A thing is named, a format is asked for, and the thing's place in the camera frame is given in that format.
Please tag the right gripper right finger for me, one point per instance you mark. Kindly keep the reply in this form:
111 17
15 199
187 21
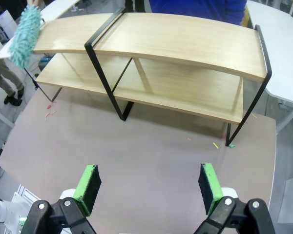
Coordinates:
211 190

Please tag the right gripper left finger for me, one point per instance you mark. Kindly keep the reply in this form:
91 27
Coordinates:
86 190

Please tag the teal microfiber duster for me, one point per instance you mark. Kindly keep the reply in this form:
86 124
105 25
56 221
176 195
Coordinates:
27 36

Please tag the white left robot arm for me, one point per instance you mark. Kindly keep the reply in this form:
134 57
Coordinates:
2 209

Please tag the person's right hand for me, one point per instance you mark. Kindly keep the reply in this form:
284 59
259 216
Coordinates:
34 2

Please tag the green paper scrap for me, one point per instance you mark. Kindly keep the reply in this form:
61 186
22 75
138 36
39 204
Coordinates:
232 146

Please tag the grey box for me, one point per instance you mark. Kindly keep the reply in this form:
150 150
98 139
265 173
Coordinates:
291 200

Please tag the person in beige trousers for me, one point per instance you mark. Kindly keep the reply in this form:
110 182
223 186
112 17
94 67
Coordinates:
0 73

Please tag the large white table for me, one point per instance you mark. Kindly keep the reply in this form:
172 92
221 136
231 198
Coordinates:
283 48

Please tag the person in blue sweater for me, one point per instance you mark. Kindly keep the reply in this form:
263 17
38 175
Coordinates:
197 9

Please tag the aluminium profile frame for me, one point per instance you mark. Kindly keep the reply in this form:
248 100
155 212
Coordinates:
27 193

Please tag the wooden shelf black metal frame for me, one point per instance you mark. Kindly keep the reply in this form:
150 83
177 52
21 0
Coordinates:
173 41

